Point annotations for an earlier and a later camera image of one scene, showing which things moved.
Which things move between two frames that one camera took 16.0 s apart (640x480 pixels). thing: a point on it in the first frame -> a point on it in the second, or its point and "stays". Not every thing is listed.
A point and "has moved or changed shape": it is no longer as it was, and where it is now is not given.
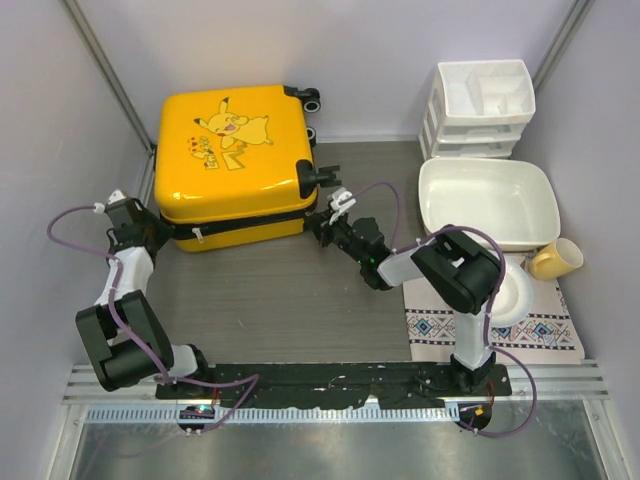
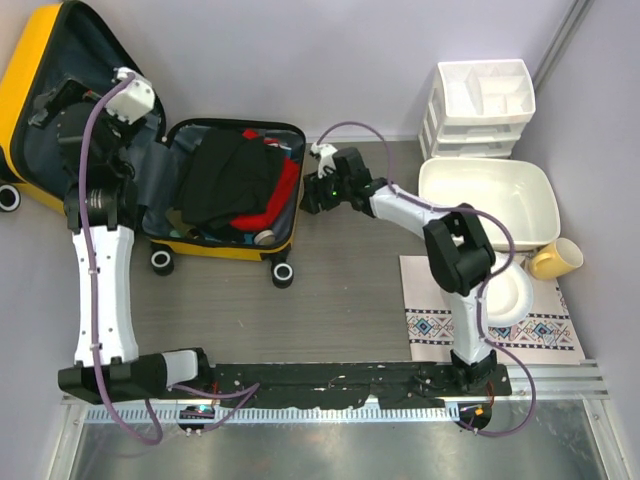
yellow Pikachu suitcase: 232,169 has moved or changed shape
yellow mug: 557,259 stays
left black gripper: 167,231 -> 71,90
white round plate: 512,301 stays
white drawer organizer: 475,109 stays
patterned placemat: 547,332 stays
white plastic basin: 513,201 stays
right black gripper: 323,231 -> 315,193
